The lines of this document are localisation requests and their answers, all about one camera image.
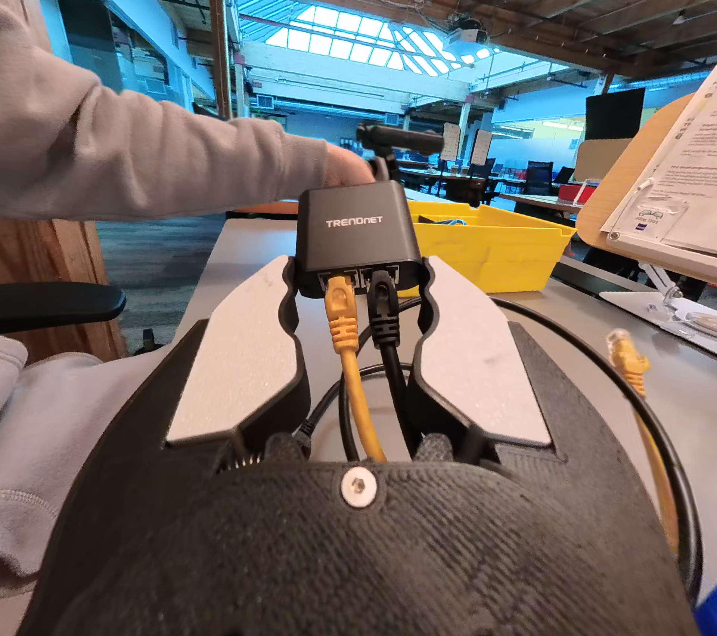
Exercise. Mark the yellow plastic bin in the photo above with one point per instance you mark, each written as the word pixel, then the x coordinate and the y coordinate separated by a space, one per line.
pixel 504 255

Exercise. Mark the black ethernet splitter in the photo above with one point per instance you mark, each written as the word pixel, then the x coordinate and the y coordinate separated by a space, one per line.
pixel 358 243

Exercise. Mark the blue plastic bin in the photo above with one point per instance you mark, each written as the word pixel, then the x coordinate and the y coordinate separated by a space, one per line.
pixel 708 619

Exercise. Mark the black chair armrest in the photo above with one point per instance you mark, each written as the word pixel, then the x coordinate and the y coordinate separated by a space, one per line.
pixel 67 305

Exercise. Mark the white standing whiteboard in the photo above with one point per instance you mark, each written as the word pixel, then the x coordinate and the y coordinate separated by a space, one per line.
pixel 451 141
pixel 481 147

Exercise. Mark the black partition panel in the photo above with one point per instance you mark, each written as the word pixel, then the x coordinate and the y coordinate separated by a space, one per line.
pixel 615 112

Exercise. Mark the ceiling projector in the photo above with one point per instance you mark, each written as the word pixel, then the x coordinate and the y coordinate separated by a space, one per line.
pixel 468 36

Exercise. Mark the white paper sheet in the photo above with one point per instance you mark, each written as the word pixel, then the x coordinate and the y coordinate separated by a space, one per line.
pixel 689 159

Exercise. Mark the red box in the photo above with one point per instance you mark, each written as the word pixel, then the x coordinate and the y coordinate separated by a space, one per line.
pixel 574 192

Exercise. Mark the person's left hand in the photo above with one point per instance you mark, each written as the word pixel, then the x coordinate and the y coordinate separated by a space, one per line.
pixel 347 168

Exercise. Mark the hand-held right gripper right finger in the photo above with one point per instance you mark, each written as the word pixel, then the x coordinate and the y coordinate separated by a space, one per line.
pixel 481 361

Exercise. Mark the person in grey hoodie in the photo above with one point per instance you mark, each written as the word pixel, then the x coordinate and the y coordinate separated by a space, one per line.
pixel 56 406

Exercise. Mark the person's left forearm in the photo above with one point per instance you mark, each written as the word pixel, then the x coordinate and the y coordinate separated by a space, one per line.
pixel 224 159

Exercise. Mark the grey desk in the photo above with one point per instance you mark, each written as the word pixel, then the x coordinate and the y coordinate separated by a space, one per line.
pixel 560 344

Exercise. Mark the black mesh office chair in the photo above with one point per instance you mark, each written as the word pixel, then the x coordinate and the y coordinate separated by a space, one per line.
pixel 539 176

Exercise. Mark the white stand base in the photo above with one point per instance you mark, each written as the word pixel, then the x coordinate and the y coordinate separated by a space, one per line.
pixel 633 302

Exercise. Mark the long dark background table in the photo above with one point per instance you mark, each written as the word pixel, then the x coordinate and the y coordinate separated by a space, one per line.
pixel 448 179

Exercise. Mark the wooden document board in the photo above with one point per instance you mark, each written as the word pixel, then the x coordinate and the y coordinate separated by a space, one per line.
pixel 616 187

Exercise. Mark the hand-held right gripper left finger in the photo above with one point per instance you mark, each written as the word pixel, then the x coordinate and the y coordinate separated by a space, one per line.
pixel 238 356

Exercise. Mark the black desk edge rail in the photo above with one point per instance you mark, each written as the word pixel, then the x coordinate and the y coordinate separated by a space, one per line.
pixel 582 277

